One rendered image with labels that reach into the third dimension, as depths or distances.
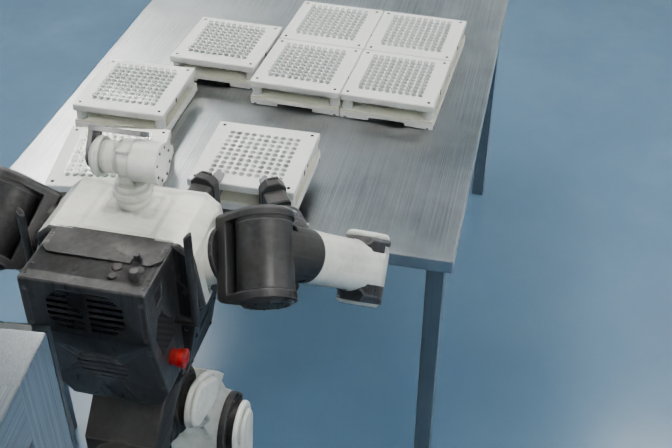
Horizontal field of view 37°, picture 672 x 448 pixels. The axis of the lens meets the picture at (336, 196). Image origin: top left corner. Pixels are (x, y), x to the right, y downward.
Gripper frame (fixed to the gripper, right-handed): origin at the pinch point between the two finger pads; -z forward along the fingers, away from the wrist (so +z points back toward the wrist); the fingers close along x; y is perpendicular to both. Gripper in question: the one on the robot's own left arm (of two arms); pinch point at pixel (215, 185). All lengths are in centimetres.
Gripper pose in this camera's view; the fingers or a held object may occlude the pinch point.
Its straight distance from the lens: 223.1
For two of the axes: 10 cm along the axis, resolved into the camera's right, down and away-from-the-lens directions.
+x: 0.0, 7.9, 6.1
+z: -3.6, 5.7, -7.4
